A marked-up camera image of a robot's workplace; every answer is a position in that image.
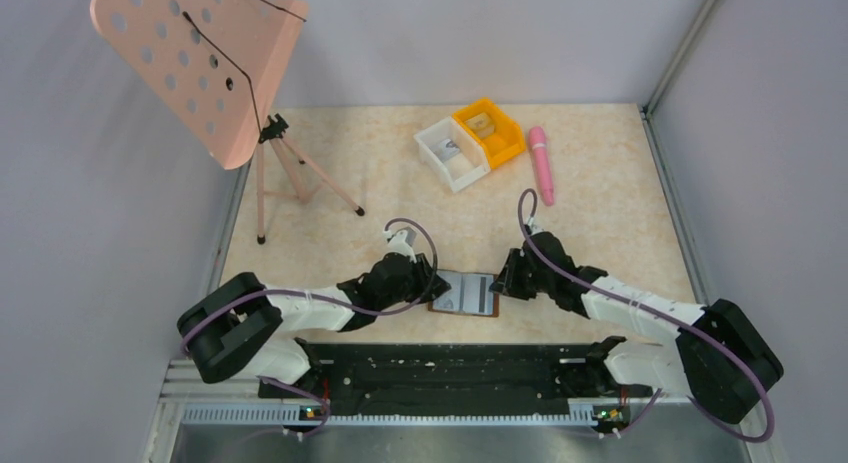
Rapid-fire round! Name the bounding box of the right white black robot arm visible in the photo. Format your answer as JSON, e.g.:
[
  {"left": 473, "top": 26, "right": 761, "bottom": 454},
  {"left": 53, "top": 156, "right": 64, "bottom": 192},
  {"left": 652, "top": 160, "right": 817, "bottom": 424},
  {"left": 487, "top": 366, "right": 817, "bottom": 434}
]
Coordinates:
[{"left": 490, "top": 231, "right": 785, "bottom": 424}]

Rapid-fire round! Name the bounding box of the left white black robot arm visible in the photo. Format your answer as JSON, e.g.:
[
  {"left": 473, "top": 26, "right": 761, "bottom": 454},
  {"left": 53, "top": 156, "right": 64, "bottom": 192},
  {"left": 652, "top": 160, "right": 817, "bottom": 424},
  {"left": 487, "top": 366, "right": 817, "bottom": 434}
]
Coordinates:
[{"left": 176, "top": 252, "right": 451, "bottom": 384}]

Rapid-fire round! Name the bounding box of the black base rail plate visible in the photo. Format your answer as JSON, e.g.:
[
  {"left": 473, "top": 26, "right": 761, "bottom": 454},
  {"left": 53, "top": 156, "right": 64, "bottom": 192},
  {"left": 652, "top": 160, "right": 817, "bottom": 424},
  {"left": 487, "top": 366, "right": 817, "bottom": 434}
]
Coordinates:
[{"left": 295, "top": 343, "right": 652, "bottom": 417}]

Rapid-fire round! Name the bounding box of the grey striped credit card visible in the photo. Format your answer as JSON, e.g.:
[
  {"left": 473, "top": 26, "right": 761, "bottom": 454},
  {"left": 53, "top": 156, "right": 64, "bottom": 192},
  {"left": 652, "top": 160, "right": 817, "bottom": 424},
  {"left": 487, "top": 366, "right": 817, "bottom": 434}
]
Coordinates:
[{"left": 433, "top": 271, "right": 497, "bottom": 316}]

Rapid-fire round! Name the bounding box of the tan item in yellow bin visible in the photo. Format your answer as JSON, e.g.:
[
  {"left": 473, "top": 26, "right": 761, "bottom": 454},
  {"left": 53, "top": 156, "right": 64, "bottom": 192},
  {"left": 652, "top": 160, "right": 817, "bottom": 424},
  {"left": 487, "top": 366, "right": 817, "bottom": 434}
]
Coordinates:
[{"left": 464, "top": 113, "right": 496, "bottom": 140}]

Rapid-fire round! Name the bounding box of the small item in white bin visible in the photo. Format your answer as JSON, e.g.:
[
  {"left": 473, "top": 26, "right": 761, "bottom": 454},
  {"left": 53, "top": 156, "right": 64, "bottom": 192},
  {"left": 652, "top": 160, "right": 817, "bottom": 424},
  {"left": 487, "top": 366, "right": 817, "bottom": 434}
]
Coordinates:
[{"left": 434, "top": 138, "right": 461, "bottom": 162}]

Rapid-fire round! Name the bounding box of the brown leather card holder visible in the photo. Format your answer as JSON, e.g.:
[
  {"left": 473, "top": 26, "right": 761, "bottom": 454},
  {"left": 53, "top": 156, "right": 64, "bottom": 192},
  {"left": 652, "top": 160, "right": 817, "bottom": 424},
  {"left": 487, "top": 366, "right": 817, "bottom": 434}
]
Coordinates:
[{"left": 427, "top": 270, "right": 502, "bottom": 319}]

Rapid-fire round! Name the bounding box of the yellow plastic bin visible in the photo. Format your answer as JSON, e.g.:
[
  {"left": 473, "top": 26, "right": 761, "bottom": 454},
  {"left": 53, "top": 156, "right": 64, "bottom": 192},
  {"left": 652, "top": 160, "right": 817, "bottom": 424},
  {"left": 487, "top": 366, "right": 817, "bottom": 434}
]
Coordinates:
[{"left": 452, "top": 98, "right": 527, "bottom": 170}]

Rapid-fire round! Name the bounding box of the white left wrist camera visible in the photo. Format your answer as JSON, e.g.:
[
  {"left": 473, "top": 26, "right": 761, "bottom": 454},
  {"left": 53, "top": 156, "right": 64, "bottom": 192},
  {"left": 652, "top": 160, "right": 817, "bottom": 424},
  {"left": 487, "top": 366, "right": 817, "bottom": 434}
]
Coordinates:
[{"left": 383, "top": 226, "right": 418, "bottom": 262}]

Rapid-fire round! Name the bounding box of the pink perforated music stand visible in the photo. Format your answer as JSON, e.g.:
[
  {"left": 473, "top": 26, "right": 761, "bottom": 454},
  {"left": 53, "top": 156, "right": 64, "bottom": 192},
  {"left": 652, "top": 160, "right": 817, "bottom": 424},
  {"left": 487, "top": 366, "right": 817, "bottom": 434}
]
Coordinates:
[{"left": 89, "top": 0, "right": 365, "bottom": 244}]

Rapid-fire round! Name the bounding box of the white plastic bin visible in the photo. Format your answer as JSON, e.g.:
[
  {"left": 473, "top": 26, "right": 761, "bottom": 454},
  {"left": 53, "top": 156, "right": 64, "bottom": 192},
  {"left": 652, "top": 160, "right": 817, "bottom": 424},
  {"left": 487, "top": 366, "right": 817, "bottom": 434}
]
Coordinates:
[{"left": 414, "top": 117, "right": 491, "bottom": 193}]

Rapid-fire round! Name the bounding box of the pink marker pen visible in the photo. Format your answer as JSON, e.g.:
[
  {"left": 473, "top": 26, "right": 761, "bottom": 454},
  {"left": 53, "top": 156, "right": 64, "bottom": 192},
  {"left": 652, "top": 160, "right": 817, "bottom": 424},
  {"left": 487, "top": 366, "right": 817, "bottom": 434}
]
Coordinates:
[{"left": 528, "top": 126, "right": 555, "bottom": 206}]

